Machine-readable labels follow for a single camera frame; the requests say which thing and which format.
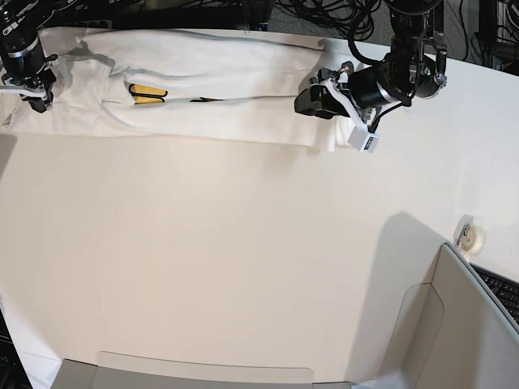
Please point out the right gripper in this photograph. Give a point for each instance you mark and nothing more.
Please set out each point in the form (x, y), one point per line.
(37, 88)

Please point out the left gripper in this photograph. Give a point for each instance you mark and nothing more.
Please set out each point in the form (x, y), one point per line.
(345, 93)

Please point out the white printed t-shirt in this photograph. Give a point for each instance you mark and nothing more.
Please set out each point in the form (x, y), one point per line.
(152, 82)

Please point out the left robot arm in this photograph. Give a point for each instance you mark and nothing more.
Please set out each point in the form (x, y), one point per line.
(415, 66)

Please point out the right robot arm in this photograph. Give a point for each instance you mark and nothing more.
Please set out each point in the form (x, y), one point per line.
(26, 69)

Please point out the clear tape roll dispenser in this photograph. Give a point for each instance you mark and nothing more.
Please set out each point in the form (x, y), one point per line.
(469, 236)

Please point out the black keyboard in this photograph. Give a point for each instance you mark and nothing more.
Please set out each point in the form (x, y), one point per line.
(504, 289)

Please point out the grey partition panel right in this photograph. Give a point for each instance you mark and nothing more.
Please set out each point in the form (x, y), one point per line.
(451, 332)

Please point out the grey partition panel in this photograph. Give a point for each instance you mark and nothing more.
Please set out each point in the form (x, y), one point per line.
(116, 370)
(451, 332)

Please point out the grey partition panel bottom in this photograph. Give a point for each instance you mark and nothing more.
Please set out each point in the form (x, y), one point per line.
(116, 370)

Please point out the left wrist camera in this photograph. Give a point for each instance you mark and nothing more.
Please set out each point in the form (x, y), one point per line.
(363, 140)

